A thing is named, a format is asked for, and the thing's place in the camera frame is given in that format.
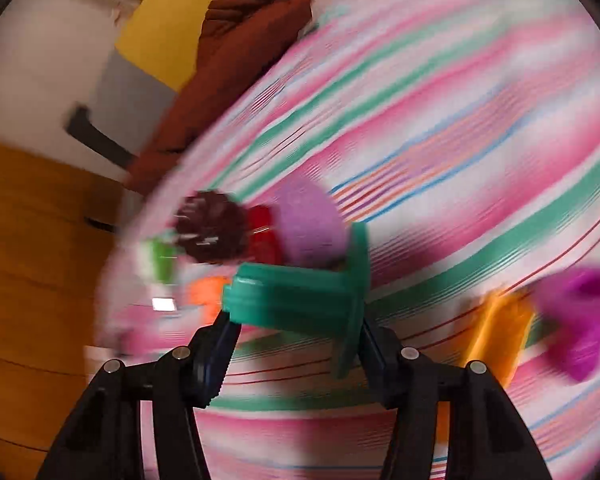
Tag dark red ribbed shell ornament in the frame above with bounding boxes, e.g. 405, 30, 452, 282
172, 190, 251, 265

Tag red glossy bottle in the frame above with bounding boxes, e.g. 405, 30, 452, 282
246, 205, 286, 266

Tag small orange plastic piece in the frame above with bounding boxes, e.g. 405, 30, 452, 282
187, 276, 231, 326

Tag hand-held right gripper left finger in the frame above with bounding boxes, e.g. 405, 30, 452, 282
35, 311, 242, 480

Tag green and white bottle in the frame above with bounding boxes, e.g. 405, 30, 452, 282
135, 230, 181, 286

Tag magenta plastic funnel toy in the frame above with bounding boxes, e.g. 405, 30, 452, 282
530, 267, 600, 382

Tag teal plastic funnel toy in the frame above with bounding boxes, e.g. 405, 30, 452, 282
221, 221, 371, 380

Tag orange plastic tray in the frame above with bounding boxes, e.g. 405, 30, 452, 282
436, 291, 537, 448

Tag grey yellow blue headboard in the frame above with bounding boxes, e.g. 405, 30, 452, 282
87, 0, 303, 111

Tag pink green striped bedsheet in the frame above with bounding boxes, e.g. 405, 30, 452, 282
95, 0, 600, 480

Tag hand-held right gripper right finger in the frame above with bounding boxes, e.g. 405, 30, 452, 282
358, 316, 554, 480

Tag brown quilted blanket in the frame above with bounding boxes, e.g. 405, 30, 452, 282
125, 0, 315, 196

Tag black bed frame post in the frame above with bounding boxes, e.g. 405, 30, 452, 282
66, 105, 136, 171

